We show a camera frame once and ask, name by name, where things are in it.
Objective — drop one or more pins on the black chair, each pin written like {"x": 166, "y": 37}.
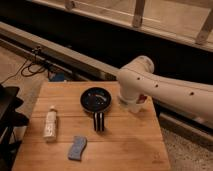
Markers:
{"x": 9, "y": 119}

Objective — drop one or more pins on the white cup with red contents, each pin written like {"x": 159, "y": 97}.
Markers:
{"x": 136, "y": 107}

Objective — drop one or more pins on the blue sponge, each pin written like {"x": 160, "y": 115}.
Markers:
{"x": 77, "y": 148}

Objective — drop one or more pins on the dark blue bowl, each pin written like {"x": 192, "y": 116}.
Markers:
{"x": 95, "y": 99}

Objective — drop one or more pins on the blue object on floor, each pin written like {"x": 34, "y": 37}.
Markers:
{"x": 59, "y": 77}

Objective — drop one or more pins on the white plastic bottle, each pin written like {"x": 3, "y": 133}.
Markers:
{"x": 50, "y": 125}

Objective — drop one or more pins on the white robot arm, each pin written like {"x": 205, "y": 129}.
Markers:
{"x": 137, "y": 80}

